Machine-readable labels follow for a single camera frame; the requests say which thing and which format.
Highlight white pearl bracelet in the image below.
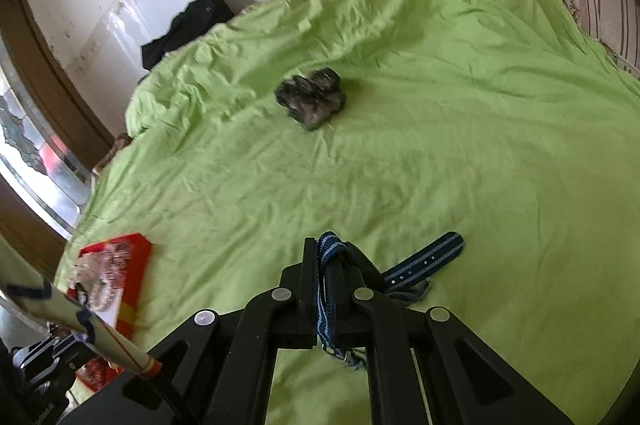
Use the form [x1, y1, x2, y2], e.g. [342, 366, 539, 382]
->
[74, 244, 132, 312]

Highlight red jewelry box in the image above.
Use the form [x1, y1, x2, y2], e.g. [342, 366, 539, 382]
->
[65, 232, 153, 393]

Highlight green bed sheet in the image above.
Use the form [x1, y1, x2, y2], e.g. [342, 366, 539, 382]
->
[52, 0, 640, 425]

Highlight blue striped watch strap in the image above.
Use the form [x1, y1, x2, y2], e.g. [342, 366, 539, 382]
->
[312, 231, 467, 372]

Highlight brown wooden door frame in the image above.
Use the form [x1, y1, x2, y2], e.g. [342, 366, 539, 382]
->
[0, 0, 118, 156]

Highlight white metal bed rail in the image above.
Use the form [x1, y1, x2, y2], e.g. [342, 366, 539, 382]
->
[614, 52, 640, 78]

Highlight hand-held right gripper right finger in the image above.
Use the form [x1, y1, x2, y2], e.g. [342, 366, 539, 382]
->
[327, 243, 576, 425]

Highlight brown patterned cloth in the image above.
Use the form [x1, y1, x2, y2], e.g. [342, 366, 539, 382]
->
[92, 132, 132, 178]

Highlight black garment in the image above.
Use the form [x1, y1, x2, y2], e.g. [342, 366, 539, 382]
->
[140, 0, 236, 70]

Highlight dark camouflage scrunchie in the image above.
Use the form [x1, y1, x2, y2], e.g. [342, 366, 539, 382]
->
[274, 68, 348, 133]

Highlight glass door panel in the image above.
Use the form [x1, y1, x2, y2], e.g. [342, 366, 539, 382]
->
[0, 62, 96, 242]

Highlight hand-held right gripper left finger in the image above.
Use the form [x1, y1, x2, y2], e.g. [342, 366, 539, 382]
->
[65, 238, 319, 425]

